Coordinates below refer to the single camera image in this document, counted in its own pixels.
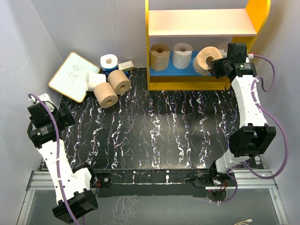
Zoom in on small beige carton box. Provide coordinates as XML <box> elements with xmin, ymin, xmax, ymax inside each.
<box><xmin>118</xmin><ymin>60</ymin><xmax>134</xmax><ymax>71</ymax></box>

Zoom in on yellow shelf unit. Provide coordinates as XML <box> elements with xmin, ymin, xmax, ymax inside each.
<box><xmin>145</xmin><ymin>0</ymin><xmax>270</xmax><ymax>91</ymax></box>

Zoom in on brown roll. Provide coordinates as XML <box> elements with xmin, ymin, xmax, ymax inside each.
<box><xmin>193</xmin><ymin>46</ymin><xmax>222</xmax><ymax>76</ymax></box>
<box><xmin>150</xmin><ymin>43</ymin><xmax>170</xmax><ymax>71</ymax></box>
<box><xmin>107</xmin><ymin>70</ymin><xmax>131</xmax><ymax>95</ymax></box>
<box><xmin>94</xmin><ymin>82</ymin><xmax>118</xmax><ymax>108</ymax></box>

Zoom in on brown roll front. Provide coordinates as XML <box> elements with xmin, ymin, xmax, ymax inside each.
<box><xmin>150</xmin><ymin>43</ymin><xmax>170</xmax><ymax>71</ymax></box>

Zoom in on blue box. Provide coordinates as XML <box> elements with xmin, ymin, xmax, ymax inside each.
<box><xmin>102</xmin><ymin>66</ymin><xmax>119</xmax><ymax>76</ymax></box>

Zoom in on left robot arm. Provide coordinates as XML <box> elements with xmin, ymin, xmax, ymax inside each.
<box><xmin>27</xmin><ymin>101</ymin><xmax>98</xmax><ymax>224</ymax></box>

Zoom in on small whiteboard wooden frame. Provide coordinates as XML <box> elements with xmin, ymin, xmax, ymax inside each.
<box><xmin>48</xmin><ymin>52</ymin><xmax>100</xmax><ymax>103</ymax></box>

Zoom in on white roll on blue box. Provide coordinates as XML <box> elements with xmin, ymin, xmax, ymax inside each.
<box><xmin>100</xmin><ymin>54</ymin><xmax>118</xmax><ymax>70</ymax></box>

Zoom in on white dotted paper roll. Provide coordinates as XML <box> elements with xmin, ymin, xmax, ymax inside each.
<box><xmin>217</xmin><ymin>43</ymin><xmax>228</xmax><ymax>58</ymax></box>

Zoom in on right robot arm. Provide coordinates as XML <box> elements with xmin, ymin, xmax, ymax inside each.
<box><xmin>207</xmin><ymin>43</ymin><xmax>277</xmax><ymax>186</ymax></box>

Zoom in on white roll lying sideways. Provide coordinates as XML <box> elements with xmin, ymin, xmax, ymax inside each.
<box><xmin>86</xmin><ymin>72</ymin><xmax>106</xmax><ymax>91</ymax></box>

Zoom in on aluminium rail frame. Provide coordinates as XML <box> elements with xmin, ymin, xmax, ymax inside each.
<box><xmin>17</xmin><ymin>82</ymin><xmax>290</xmax><ymax>225</ymax></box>

